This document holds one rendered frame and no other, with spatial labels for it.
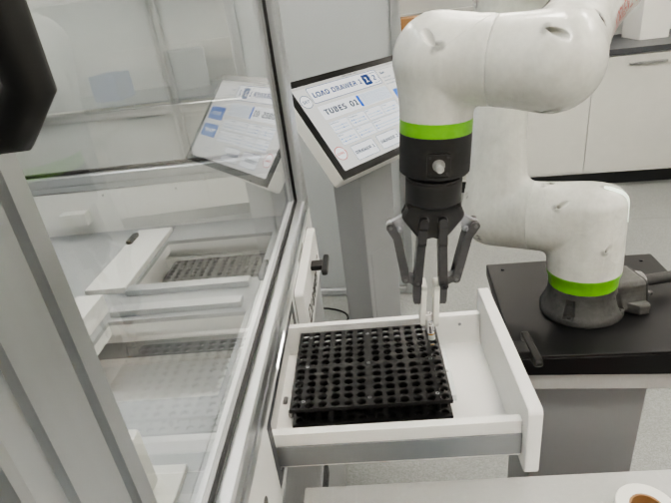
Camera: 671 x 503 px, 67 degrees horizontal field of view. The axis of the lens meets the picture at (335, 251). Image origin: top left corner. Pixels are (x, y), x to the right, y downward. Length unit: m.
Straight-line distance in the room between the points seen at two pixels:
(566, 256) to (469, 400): 0.33
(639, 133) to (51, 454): 3.85
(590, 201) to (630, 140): 3.00
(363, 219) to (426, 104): 1.02
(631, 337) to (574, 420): 0.22
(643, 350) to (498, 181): 0.38
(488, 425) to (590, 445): 0.52
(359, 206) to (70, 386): 1.38
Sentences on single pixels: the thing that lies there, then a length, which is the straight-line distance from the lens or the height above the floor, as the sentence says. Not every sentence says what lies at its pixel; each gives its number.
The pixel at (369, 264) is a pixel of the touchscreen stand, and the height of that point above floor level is 0.59.
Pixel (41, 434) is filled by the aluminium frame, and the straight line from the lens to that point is 0.28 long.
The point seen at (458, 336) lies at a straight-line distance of 0.92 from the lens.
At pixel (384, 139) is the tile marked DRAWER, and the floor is 1.01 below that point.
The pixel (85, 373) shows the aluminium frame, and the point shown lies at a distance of 0.30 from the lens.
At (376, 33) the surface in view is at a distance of 2.26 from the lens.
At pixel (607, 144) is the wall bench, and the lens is 3.91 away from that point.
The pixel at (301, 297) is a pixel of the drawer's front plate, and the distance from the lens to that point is 0.93.
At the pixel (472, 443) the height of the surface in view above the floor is 0.86.
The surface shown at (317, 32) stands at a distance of 2.28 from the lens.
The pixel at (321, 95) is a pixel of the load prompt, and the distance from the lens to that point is 1.49.
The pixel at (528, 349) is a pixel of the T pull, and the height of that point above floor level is 0.91.
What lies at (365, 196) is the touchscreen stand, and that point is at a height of 0.83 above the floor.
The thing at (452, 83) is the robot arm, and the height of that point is 1.29.
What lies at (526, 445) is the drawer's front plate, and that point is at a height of 0.87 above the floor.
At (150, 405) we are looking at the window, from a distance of 0.41.
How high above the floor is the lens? 1.40
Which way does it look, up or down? 27 degrees down
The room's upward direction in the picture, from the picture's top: 7 degrees counter-clockwise
